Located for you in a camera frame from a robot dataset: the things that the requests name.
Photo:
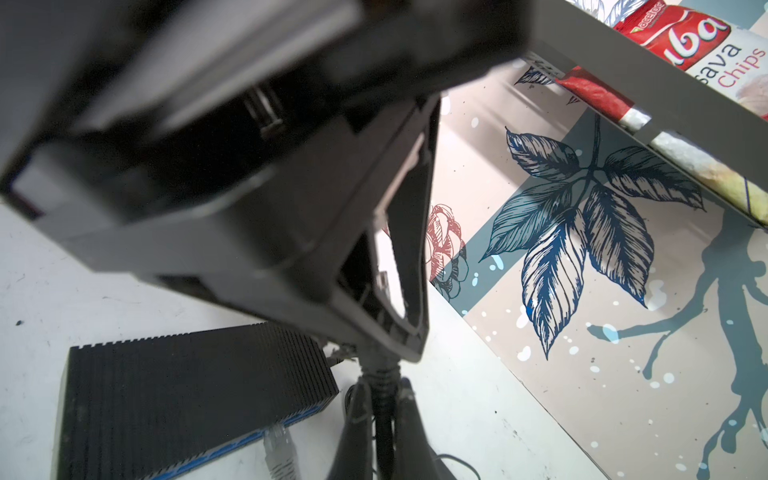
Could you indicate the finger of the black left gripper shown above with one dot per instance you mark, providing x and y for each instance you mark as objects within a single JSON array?
[{"x": 394, "y": 194}]

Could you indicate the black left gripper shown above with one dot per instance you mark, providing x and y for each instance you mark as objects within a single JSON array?
[{"x": 213, "y": 147}]

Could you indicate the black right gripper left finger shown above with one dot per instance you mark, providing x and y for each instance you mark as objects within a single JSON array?
[{"x": 354, "y": 456}]

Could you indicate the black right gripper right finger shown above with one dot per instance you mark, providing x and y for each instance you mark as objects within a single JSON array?
[{"x": 414, "y": 459}]

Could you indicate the black network switch box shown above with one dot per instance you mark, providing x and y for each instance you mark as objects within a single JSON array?
[{"x": 157, "y": 408}]

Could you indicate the red cassava chips bag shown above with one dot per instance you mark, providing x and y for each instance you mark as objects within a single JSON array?
[{"x": 690, "y": 78}]

